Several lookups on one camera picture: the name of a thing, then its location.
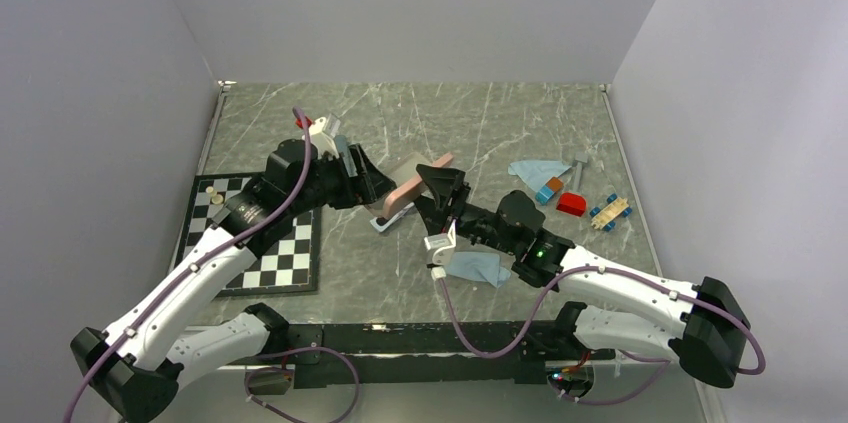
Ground black white chessboard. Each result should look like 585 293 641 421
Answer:
166 172 319 302

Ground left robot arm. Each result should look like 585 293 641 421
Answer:
71 139 397 422

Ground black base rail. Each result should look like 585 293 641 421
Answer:
221 320 617 389

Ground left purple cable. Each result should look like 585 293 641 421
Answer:
61 107 362 423

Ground grey toy hammer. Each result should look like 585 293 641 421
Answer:
570 152 589 194

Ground blue cleaning cloth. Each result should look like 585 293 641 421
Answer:
445 251 512 288

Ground red toy block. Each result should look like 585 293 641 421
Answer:
556 192 587 217

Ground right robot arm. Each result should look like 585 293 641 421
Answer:
414 164 765 389

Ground white frame sunglasses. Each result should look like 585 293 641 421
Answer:
369 210 408 233

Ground pink glasses case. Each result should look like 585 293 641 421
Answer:
365 152 454 219

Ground wooden toy car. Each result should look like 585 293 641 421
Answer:
589 193 632 232

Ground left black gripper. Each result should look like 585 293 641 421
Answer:
289 143 395 217

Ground blue orange toy block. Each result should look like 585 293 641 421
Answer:
535 177 563 205

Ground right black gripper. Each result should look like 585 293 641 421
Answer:
411 165 520 256

